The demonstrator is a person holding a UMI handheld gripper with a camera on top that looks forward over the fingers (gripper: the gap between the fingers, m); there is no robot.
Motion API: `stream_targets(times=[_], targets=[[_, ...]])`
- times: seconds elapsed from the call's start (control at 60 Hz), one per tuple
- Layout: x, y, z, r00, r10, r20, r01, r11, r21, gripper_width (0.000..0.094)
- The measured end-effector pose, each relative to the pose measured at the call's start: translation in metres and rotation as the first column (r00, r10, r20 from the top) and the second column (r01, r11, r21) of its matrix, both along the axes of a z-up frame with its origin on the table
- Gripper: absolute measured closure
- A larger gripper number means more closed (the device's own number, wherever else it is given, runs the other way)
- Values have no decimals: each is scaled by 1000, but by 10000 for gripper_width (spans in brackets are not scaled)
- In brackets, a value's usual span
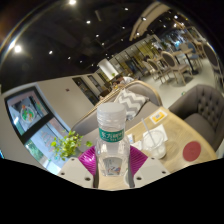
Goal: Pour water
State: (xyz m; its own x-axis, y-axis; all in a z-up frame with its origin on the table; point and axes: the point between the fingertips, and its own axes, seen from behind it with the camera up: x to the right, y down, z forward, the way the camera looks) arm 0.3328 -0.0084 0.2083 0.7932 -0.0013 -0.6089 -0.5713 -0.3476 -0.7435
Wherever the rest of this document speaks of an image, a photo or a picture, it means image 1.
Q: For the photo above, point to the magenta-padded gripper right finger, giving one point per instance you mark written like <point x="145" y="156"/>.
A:
<point x="150" y="170"/>

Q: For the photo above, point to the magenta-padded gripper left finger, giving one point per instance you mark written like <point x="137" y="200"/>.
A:
<point x="76" y="171"/>

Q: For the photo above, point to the clear plastic water bottle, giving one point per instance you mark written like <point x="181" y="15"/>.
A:
<point x="112" y="148"/>

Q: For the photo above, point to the green potted plant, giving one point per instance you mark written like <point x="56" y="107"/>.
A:
<point x="68" y="146"/>

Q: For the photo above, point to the clear plastic cup with straw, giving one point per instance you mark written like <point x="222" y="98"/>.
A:
<point x="155" y="143"/>

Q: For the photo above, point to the grey curved sofa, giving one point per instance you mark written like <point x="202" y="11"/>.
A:
<point x="88" y="128"/>

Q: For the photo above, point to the window with festive decals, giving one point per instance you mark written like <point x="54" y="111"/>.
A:
<point x="43" y="140"/>

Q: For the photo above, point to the flat round red coaster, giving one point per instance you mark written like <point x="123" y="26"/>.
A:
<point x="192" y="151"/>

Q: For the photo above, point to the grey white chevron pillow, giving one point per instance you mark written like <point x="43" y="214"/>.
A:
<point x="131" y="101"/>

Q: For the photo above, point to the grey tufted armchair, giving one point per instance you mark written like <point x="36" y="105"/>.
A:
<point x="200" y="110"/>

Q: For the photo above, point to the person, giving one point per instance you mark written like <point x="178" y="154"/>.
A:
<point x="125" y="80"/>

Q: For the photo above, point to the white round column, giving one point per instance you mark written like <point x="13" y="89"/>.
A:
<point x="107" y="68"/>

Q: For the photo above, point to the group of dining chairs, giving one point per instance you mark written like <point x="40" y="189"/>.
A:
<point x="176" y="63"/>

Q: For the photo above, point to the group of ceiling lights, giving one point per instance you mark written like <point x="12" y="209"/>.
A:
<point x="17" y="49"/>

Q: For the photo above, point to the dark framed wall poster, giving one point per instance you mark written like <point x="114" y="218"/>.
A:
<point x="26" y="111"/>

